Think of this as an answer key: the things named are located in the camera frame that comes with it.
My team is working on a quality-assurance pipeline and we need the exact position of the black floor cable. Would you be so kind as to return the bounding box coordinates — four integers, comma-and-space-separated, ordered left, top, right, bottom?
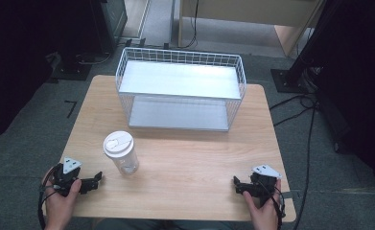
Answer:
292, 102, 318, 230
269, 93, 318, 111
272, 104, 318, 127

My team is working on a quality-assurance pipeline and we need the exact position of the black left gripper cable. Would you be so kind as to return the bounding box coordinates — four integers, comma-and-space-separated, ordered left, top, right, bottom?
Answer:
36, 165, 60, 230

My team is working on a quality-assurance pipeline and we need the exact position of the beige wooden desk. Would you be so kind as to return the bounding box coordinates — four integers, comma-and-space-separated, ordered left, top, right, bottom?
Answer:
177, 0, 324, 58

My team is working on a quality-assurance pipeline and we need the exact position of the black slanted stand with base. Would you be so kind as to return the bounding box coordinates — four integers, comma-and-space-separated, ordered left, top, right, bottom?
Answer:
270, 0, 340, 95

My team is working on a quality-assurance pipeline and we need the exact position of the person's left hand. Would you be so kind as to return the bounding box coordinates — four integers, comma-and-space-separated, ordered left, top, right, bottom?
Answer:
42, 166, 82, 230

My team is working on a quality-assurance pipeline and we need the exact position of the black hanging cable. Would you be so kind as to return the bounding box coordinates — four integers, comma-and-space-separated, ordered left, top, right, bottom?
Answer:
175, 0, 199, 51

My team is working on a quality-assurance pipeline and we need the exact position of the dark monitor cabinet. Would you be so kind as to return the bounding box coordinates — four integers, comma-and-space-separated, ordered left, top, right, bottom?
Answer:
89, 0, 129, 55

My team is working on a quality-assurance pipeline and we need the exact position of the black stand with base plate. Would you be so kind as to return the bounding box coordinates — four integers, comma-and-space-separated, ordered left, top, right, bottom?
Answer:
49, 51, 93, 82

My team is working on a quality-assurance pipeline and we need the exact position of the dark curtain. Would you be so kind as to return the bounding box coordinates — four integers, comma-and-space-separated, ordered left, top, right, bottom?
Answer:
314, 0, 375, 207
0, 0, 95, 147

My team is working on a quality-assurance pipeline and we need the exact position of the clear cup with white lid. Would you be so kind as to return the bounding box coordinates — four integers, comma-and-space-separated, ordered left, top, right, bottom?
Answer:
103, 130, 140, 176

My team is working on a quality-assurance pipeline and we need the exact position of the white wire shelf rack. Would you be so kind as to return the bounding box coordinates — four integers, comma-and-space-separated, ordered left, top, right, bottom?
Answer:
115, 46, 247, 132

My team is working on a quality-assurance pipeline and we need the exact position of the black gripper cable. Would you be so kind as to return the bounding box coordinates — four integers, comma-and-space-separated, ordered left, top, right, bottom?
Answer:
257, 180, 287, 230
36, 165, 60, 230

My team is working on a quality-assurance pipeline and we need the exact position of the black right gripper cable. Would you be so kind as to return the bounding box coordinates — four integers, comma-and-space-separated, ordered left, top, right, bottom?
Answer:
257, 180, 287, 230

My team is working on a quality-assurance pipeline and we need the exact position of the person's right hand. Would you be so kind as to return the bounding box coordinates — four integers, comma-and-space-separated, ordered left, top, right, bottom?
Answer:
242, 178, 283, 230

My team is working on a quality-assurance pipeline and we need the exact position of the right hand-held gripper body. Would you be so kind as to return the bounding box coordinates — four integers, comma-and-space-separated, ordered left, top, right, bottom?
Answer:
249, 164, 283, 206

